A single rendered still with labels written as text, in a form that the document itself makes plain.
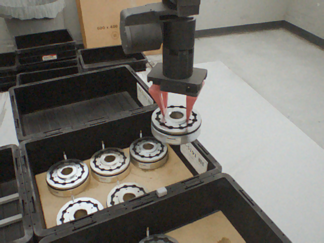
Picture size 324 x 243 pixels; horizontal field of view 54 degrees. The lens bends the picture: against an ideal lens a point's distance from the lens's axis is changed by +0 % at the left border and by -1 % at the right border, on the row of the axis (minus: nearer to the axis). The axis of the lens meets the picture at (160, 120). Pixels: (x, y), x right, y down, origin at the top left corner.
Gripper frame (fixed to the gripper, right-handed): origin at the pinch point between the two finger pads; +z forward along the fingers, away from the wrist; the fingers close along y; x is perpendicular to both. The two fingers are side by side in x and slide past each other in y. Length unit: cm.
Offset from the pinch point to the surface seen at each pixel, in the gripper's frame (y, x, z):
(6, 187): -39.7, -12.6, 22.6
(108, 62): -86, 127, 56
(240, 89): 7, 79, 36
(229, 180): 12.7, -2.4, 12.7
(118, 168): -14.7, -0.1, 19.7
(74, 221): -12.6, -22.1, 12.8
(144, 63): -55, 116, 48
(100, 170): -18.3, -2.7, 19.3
